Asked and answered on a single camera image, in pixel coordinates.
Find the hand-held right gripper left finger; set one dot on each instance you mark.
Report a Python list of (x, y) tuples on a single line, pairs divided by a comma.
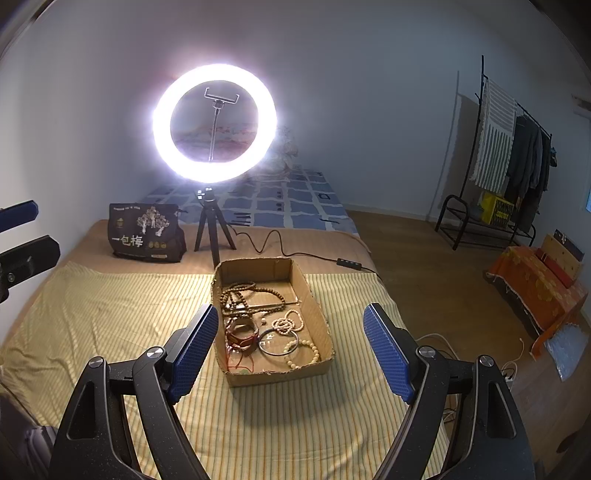
[(194, 355)]

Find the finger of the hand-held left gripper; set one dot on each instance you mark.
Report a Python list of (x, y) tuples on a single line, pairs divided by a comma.
[(18, 214), (27, 258)]

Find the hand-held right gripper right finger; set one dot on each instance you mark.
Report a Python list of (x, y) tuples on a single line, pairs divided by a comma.
[(388, 355)]

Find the blue bangle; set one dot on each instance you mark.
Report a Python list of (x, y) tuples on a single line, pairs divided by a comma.
[(268, 351)]

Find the cardboard box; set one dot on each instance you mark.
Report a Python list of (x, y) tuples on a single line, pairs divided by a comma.
[(309, 304)]

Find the tan bed sheet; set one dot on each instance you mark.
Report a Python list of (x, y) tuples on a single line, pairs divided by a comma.
[(87, 240)]

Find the yellow striped cloth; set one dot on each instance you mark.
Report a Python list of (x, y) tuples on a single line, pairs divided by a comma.
[(115, 314)]

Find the black printed snack bag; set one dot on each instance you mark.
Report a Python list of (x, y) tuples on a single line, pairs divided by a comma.
[(147, 235)]

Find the white power strip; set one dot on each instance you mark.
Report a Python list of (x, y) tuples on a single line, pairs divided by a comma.
[(509, 376)]

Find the black tripod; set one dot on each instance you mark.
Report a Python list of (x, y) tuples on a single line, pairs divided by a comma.
[(207, 221)]

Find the orange covered low table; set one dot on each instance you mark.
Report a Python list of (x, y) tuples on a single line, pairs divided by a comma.
[(521, 281)]

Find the black metal clothes rack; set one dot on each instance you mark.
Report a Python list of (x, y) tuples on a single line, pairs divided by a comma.
[(455, 203)]

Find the bubble wrap sheet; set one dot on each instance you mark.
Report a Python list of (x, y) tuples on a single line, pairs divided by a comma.
[(563, 350)]

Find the yellow crate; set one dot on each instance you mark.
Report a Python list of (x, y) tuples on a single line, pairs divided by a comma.
[(496, 210)]

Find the grey striped garment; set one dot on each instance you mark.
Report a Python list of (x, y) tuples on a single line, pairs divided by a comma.
[(39, 452)]

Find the light wooden box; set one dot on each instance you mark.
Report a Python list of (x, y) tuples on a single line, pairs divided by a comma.
[(565, 261)]

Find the grey folded blanket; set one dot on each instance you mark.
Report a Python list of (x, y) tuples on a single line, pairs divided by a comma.
[(286, 152)]

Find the phone holder clamp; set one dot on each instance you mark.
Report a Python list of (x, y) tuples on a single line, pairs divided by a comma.
[(221, 97)]

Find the dark hanging clothes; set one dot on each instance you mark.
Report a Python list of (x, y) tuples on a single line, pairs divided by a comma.
[(528, 161)]

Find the white striped towel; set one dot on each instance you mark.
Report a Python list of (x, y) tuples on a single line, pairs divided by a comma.
[(496, 134)]

